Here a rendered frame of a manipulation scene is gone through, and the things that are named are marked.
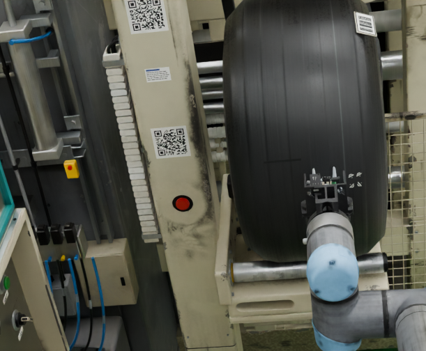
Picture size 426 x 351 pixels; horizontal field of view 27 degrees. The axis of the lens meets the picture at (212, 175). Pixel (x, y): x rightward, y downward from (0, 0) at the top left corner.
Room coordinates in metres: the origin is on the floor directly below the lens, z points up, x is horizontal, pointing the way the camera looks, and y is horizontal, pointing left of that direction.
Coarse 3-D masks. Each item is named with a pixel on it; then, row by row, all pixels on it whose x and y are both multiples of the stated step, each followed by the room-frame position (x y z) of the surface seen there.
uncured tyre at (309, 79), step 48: (288, 0) 1.65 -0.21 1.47; (336, 0) 1.61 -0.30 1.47; (240, 48) 1.53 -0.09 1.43; (288, 48) 1.50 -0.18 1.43; (336, 48) 1.48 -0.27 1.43; (240, 96) 1.46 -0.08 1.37; (288, 96) 1.43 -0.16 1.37; (336, 96) 1.41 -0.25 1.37; (240, 144) 1.41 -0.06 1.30; (288, 144) 1.38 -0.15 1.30; (336, 144) 1.36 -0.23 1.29; (384, 144) 1.39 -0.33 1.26; (240, 192) 1.40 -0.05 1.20; (288, 192) 1.36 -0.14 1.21; (384, 192) 1.37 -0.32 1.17; (288, 240) 1.37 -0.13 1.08
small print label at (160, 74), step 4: (152, 68) 1.59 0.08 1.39; (156, 68) 1.59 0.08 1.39; (160, 68) 1.59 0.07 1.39; (164, 68) 1.59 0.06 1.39; (168, 68) 1.59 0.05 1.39; (148, 72) 1.60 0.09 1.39; (152, 72) 1.59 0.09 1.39; (156, 72) 1.59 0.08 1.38; (160, 72) 1.59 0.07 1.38; (164, 72) 1.59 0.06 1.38; (168, 72) 1.59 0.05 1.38; (148, 76) 1.60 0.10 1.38; (152, 76) 1.60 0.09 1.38; (156, 76) 1.59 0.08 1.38; (160, 76) 1.59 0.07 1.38; (164, 76) 1.59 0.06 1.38; (168, 76) 1.59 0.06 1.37; (148, 80) 1.60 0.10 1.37; (152, 80) 1.60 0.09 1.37; (156, 80) 1.59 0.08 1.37; (160, 80) 1.59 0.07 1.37; (164, 80) 1.59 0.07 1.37
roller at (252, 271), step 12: (384, 252) 1.49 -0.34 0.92; (240, 264) 1.52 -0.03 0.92; (252, 264) 1.52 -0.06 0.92; (264, 264) 1.51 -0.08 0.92; (276, 264) 1.50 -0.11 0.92; (288, 264) 1.50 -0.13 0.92; (300, 264) 1.49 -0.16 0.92; (360, 264) 1.47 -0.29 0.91; (372, 264) 1.46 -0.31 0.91; (384, 264) 1.46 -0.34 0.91; (240, 276) 1.50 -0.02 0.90; (252, 276) 1.50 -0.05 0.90; (264, 276) 1.49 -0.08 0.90; (276, 276) 1.49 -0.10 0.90; (288, 276) 1.49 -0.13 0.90; (300, 276) 1.48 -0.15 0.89
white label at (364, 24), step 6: (354, 12) 1.57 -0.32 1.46; (360, 18) 1.55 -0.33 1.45; (366, 18) 1.56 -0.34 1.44; (372, 18) 1.56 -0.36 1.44; (360, 24) 1.53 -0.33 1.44; (366, 24) 1.54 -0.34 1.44; (372, 24) 1.54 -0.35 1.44; (360, 30) 1.52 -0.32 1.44; (366, 30) 1.52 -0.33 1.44; (372, 30) 1.53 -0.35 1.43
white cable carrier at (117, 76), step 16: (112, 80) 1.62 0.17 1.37; (128, 96) 1.62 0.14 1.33; (128, 112) 1.62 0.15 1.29; (128, 128) 1.62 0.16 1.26; (128, 144) 1.62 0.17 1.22; (128, 160) 1.62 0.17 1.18; (144, 160) 1.65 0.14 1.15; (144, 176) 1.62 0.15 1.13; (144, 192) 1.62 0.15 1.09; (144, 208) 1.62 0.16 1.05; (144, 224) 1.62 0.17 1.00; (144, 240) 1.62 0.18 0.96
